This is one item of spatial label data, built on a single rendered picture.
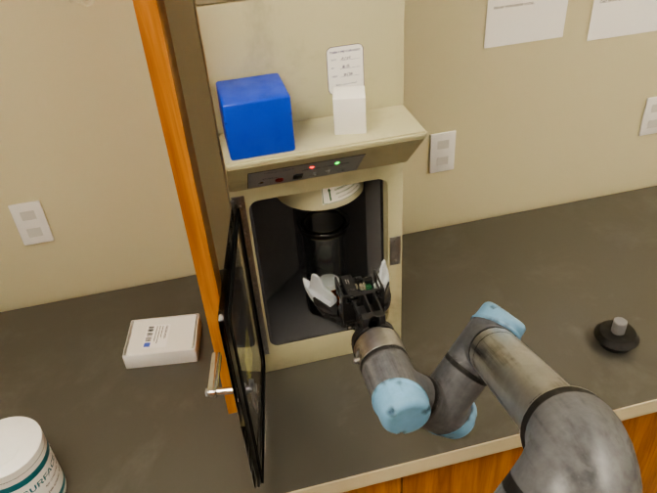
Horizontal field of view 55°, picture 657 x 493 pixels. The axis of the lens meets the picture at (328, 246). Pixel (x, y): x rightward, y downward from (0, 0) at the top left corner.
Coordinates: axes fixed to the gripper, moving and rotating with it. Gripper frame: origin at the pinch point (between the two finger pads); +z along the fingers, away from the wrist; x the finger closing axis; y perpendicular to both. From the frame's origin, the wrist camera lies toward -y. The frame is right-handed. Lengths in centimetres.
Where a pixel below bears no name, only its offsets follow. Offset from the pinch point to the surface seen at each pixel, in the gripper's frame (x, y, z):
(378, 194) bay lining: -10.5, 7.9, 11.6
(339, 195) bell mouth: -2.4, 10.1, 10.4
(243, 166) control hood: 15.1, 27.2, -2.6
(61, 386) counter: 61, -30, 15
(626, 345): -58, -26, -11
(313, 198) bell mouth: 2.6, 10.4, 10.7
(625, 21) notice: -87, 18, 52
